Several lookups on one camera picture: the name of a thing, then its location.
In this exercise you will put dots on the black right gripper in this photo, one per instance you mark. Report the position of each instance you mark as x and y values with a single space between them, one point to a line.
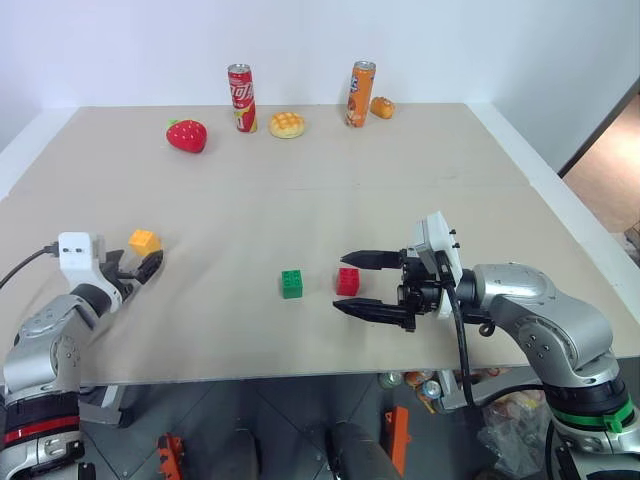
422 292

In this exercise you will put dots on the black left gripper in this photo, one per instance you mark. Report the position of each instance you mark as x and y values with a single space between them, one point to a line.
119 280

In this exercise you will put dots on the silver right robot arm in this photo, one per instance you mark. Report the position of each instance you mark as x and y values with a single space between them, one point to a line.
550 310

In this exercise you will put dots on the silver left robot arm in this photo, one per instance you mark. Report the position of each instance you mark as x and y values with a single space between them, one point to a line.
45 330

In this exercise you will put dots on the yellow toy brick cube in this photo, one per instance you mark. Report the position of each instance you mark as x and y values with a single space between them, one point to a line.
144 242

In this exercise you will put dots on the red toy brick cube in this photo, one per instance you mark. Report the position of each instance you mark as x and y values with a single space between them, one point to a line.
348 281

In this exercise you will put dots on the green toy brick cube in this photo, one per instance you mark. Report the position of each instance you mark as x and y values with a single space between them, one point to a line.
292 285

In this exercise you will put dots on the drink can under table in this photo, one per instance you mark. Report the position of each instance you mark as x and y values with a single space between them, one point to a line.
430 390

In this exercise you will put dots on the beige cardboard table cover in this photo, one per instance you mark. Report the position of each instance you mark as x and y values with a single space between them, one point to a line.
350 155
240 330

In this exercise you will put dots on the red toy strawberry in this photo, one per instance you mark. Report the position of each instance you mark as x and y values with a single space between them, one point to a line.
187 136

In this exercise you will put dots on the orange and black clamp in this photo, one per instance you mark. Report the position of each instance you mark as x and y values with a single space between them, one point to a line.
398 440
171 457

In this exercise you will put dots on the small orange toy bread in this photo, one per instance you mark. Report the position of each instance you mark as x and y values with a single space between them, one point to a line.
382 107

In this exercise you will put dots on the round yellow toy bun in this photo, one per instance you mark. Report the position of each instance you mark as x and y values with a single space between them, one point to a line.
287 125

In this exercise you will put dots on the orange soda can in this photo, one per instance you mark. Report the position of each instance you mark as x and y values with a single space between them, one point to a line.
359 95

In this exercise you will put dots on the red soda can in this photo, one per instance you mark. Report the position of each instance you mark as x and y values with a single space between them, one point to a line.
243 97

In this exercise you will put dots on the clear plastic bag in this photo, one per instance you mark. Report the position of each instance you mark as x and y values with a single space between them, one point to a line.
515 430

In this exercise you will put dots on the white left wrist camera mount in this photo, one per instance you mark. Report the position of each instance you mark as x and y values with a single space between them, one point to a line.
75 250

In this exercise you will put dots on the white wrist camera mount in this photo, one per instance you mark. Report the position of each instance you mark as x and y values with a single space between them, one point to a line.
436 235
75 250

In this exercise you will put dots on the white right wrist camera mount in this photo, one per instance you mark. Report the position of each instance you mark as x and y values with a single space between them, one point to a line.
436 235

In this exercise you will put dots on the grey metal table bracket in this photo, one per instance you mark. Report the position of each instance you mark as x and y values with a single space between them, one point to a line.
102 402
455 390

